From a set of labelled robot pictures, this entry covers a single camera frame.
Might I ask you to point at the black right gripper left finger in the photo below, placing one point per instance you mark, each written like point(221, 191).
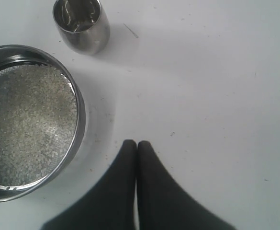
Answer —
point(109, 204)

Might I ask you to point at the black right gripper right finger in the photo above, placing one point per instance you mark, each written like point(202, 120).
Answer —
point(163, 204)

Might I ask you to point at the stainless steel cup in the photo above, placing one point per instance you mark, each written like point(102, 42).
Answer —
point(82, 24)

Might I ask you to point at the round stainless steel sieve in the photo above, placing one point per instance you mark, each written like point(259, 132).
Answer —
point(18, 55)

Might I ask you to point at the yellow grain mixture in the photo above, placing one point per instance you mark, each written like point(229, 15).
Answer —
point(38, 117)

